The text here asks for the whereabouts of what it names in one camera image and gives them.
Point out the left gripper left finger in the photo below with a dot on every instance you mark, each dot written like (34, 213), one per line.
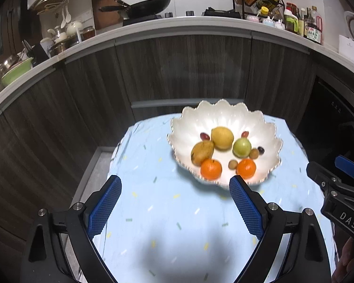
(44, 258)

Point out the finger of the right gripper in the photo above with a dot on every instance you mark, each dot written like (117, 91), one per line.
(345, 165)
(326, 180)

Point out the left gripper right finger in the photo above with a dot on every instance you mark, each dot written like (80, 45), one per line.
(305, 259)

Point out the smaller brown longan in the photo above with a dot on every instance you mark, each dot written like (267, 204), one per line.
(232, 164)

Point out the dark blueberry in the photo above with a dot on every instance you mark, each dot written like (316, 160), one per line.
(261, 150)

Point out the larger brown longan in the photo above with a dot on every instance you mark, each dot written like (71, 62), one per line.
(254, 153)

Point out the orange mandarin with stem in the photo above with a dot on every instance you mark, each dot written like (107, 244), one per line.
(211, 169)

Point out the yellow-brown mango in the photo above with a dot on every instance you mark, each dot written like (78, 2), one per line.
(201, 152)

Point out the person's right hand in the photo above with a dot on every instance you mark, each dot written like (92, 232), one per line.
(346, 262)

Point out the green round fruit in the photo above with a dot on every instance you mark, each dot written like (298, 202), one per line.
(242, 147)

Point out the yellow lemon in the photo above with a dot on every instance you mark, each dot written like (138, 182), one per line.
(222, 138)

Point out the light blue patterned tablecloth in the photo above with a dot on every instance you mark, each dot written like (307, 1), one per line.
(168, 227)

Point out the white rice cooker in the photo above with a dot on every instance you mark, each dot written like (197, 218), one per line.
(346, 43)

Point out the white scalloped ceramic bowl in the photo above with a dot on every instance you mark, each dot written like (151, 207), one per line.
(186, 129)

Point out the yellow cap bottle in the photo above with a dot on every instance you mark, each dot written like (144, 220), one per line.
(263, 13)

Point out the green bowl on counter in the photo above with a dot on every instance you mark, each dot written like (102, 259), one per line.
(16, 71)

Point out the white teapot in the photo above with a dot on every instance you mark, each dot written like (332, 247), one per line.
(73, 27)

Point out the black frying pan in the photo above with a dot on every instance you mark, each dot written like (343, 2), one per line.
(137, 10)

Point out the oil bottle red handle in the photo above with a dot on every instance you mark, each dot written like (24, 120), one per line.
(313, 25)

